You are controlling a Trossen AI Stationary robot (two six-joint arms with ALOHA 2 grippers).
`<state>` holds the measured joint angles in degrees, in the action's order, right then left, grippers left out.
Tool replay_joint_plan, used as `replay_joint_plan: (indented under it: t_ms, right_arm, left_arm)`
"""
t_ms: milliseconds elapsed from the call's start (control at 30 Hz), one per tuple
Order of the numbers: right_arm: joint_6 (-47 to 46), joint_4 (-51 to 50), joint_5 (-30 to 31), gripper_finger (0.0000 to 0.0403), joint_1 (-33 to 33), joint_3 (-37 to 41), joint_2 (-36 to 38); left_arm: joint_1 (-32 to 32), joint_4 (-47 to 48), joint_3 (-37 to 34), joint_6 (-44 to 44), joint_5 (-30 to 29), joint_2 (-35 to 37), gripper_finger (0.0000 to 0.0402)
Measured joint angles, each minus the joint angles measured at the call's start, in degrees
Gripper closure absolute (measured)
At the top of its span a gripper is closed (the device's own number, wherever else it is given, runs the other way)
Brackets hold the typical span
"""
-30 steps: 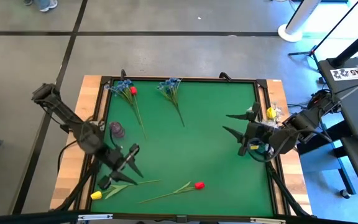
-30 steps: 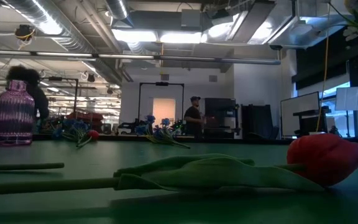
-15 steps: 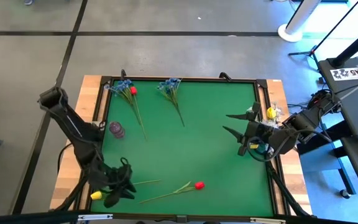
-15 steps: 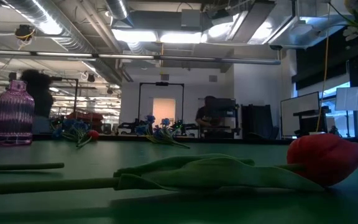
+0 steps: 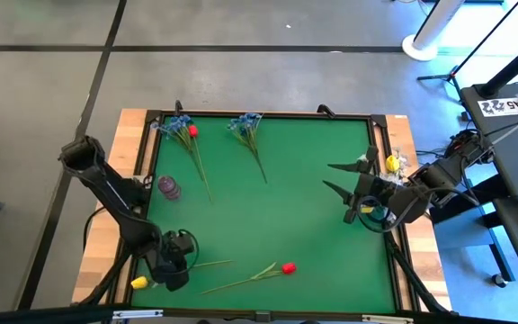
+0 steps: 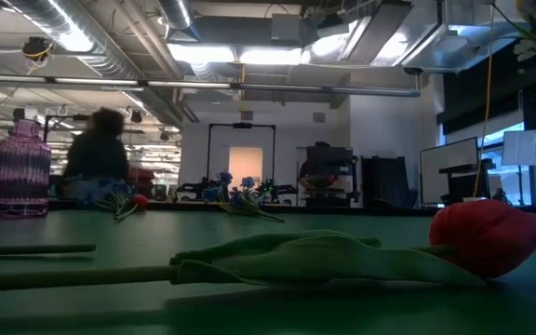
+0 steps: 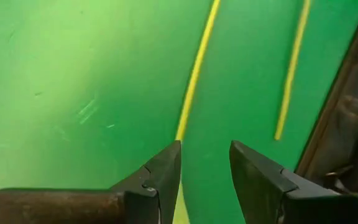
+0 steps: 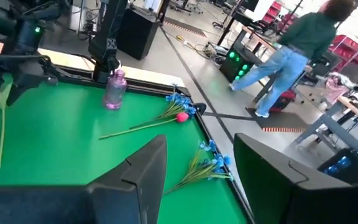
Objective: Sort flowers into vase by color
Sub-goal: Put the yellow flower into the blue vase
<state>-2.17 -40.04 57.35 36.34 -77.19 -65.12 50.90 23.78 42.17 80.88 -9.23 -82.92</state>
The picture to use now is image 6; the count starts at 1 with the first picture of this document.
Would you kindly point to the long ceiling pipe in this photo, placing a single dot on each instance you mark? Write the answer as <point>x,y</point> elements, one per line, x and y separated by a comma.
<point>203,84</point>

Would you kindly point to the purple ribbed glass vase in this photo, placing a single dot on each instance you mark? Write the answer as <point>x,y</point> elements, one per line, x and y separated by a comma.
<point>19,172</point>

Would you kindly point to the person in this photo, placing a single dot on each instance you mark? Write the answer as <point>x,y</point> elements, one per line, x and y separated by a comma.
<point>322,144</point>
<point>96,153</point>

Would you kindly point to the silver spiral ceiling duct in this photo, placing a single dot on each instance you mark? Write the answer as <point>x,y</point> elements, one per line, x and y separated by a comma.
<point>110,65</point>

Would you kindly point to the white ventilation unit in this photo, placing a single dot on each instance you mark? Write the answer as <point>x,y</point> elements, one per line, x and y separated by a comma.
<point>463,42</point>

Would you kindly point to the white sign panel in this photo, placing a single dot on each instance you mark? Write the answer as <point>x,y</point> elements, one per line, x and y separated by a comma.
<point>526,146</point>

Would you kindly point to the bright ceiling light panel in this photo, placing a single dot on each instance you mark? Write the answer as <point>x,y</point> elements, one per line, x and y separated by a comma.
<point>231,53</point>

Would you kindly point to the red artificial tulip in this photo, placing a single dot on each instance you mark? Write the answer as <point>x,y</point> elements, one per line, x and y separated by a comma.
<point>482,237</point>
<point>140,201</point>

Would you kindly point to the yellow artificial tulip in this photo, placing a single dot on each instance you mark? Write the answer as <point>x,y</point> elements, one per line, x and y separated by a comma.
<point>30,249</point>

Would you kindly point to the whiteboard on stand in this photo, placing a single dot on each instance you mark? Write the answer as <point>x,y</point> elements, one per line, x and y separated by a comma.
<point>449,170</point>

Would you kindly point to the blue artificial flower bunch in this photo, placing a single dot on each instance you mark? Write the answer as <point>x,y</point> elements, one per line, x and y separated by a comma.
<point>237,195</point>
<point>110,191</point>

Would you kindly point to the grey ceiling box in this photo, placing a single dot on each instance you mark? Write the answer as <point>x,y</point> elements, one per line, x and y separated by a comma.
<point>285,29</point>

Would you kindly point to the green table mat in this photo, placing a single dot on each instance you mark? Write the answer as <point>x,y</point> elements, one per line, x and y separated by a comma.
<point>86,232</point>

